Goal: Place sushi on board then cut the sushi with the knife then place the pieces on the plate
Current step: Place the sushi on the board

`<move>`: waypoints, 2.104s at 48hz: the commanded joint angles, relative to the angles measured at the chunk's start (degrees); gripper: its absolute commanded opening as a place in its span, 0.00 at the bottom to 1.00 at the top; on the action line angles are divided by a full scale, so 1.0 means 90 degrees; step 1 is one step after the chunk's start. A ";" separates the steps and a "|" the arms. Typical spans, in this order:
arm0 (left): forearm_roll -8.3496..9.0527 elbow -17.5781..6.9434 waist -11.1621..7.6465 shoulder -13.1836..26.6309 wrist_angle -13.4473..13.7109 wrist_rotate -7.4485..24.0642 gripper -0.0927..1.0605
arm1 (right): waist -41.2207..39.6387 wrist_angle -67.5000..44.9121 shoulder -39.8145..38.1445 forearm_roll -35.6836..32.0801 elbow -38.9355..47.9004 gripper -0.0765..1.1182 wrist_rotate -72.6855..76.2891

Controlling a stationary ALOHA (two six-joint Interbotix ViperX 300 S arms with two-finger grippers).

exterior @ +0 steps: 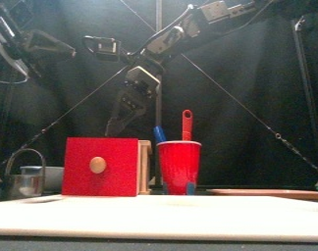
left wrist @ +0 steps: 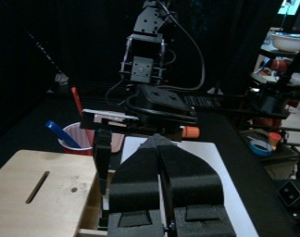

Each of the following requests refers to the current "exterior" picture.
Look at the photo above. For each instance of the light wooden box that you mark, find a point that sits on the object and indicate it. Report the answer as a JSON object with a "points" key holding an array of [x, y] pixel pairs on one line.
{"points": [[145, 163]]}

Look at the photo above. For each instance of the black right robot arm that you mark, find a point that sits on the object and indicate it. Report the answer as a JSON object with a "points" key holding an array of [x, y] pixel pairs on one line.
{"points": [[219, 13]]}

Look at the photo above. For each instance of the white cutting board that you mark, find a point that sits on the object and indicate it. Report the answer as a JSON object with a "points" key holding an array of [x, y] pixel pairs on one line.
{"points": [[165, 215]]}

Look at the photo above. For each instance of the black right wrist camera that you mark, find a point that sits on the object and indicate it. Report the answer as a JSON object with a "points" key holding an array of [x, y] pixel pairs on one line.
{"points": [[104, 48]]}

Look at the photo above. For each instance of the black metal frame post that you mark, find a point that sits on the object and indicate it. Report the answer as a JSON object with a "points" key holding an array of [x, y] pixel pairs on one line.
{"points": [[303, 81]]}

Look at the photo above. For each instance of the red-fronted wooden drawer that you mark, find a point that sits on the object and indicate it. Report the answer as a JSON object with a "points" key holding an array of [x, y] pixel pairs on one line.
{"points": [[117, 176]]}

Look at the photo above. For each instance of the thin vertical metal pole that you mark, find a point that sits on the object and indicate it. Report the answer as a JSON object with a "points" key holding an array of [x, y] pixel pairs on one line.
{"points": [[159, 13]]}

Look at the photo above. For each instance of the red plastic cup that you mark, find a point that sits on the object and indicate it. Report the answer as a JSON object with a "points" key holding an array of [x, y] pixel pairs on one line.
{"points": [[179, 166]]}

